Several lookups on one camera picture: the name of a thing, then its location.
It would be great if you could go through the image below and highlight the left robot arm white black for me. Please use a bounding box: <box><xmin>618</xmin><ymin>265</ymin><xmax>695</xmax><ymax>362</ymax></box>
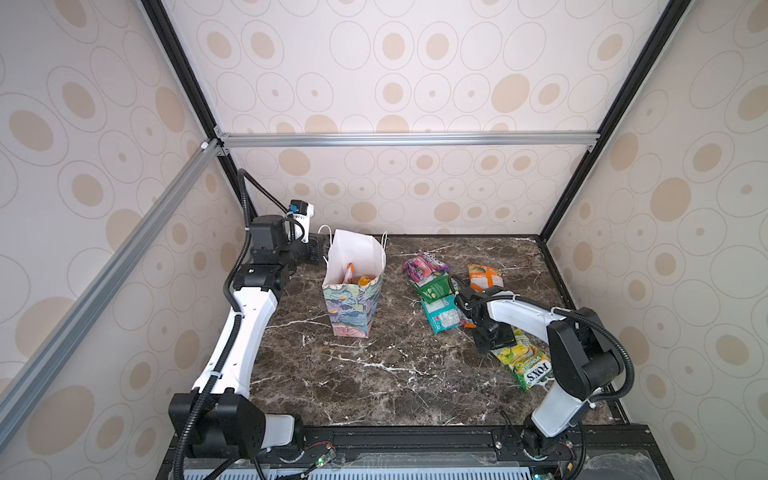
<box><xmin>168</xmin><ymin>212</ymin><xmax>324</xmax><ymax>471</ymax></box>

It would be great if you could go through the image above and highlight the black corner frame post left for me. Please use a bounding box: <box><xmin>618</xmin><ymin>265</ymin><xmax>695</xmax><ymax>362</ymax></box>
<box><xmin>138</xmin><ymin>0</ymin><xmax>240</xmax><ymax>200</ymax></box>

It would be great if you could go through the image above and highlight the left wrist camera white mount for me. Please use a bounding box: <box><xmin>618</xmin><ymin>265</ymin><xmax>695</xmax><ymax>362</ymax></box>
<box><xmin>287</xmin><ymin>199</ymin><xmax>314</xmax><ymax>243</ymax></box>

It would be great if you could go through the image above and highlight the green Fox's candy bag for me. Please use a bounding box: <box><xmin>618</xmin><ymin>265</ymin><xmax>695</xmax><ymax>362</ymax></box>
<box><xmin>492</xmin><ymin>328</ymin><xmax>553</xmax><ymax>391</ymax></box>

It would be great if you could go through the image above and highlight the black corner frame post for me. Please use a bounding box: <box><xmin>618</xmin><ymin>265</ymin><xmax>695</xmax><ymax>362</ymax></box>
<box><xmin>138</xmin><ymin>0</ymin><xmax>240</xmax><ymax>200</ymax></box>
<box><xmin>538</xmin><ymin>0</ymin><xmax>693</xmax><ymax>245</ymax></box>

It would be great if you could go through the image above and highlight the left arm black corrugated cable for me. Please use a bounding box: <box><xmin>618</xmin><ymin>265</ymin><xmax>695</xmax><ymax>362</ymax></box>
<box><xmin>172</xmin><ymin>167</ymin><xmax>304</xmax><ymax>480</ymax></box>

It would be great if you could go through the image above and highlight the silver aluminium rail left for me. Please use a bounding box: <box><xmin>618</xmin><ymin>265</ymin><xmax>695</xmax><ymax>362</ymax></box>
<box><xmin>1</xmin><ymin>138</ymin><xmax>223</xmax><ymax>449</ymax></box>

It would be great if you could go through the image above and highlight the orange snack bag at back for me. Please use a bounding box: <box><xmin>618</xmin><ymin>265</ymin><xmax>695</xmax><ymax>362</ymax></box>
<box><xmin>468</xmin><ymin>264</ymin><xmax>504</xmax><ymax>292</ymax></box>

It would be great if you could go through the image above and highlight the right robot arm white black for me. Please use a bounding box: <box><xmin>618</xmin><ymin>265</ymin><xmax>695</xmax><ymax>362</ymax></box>
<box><xmin>455</xmin><ymin>286</ymin><xmax>635</xmax><ymax>446</ymax></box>

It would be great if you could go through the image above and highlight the purple pink snack bag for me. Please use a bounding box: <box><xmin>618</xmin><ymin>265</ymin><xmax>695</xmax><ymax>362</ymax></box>
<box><xmin>403</xmin><ymin>252</ymin><xmax>451</xmax><ymax>285</ymax></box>

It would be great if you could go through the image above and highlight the floral paper bag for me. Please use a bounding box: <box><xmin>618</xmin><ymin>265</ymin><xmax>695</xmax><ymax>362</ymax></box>
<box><xmin>318</xmin><ymin>225</ymin><xmax>388</xmax><ymax>338</ymax></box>

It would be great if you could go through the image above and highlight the teal snack bag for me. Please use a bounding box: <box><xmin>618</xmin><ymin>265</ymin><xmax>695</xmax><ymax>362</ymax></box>
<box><xmin>421</xmin><ymin>295</ymin><xmax>466</xmax><ymax>334</ymax></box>

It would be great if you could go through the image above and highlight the silver aluminium rail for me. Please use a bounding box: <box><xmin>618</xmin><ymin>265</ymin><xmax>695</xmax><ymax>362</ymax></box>
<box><xmin>1</xmin><ymin>138</ymin><xmax>223</xmax><ymax>449</ymax></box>
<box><xmin>220</xmin><ymin>130</ymin><xmax>600</xmax><ymax>148</ymax></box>

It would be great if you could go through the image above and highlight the silver aluminium rail back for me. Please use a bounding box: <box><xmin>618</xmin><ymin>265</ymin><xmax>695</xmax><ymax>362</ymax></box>
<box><xmin>220</xmin><ymin>130</ymin><xmax>600</xmax><ymax>148</ymax></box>

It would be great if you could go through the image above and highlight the green spring tea snack bag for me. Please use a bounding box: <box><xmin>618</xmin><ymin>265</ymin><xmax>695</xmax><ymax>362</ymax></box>
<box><xmin>416</xmin><ymin>273</ymin><xmax>457</xmax><ymax>304</ymax></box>

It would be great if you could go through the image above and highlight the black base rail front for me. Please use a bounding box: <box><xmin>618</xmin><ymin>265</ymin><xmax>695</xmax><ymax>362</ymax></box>
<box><xmin>184</xmin><ymin>424</ymin><xmax>673</xmax><ymax>479</ymax></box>

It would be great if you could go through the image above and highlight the black corner frame post right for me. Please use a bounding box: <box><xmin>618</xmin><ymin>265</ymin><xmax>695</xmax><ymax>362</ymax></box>
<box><xmin>538</xmin><ymin>0</ymin><xmax>693</xmax><ymax>245</ymax></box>

